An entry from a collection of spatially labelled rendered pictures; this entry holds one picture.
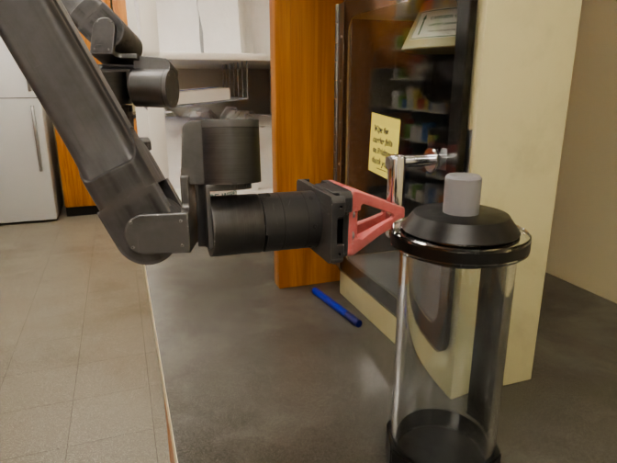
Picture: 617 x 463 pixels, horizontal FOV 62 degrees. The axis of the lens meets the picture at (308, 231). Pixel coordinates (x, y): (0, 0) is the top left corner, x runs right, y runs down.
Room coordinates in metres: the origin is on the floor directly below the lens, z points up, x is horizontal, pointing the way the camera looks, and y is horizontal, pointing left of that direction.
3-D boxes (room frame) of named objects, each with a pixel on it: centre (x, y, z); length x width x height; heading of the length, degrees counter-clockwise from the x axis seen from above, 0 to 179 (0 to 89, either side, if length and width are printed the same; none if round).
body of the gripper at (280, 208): (0.50, 0.01, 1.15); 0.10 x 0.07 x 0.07; 20
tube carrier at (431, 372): (0.40, -0.12, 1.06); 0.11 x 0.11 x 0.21
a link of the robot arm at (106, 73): (0.82, 0.30, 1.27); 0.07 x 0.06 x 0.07; 83
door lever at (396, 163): (0.54, -0.11, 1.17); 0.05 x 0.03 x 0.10; 110
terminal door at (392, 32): (0.65, -0.10, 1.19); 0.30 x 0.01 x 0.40; 20
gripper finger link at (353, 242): (0.52, -0.05, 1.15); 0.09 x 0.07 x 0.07; 110
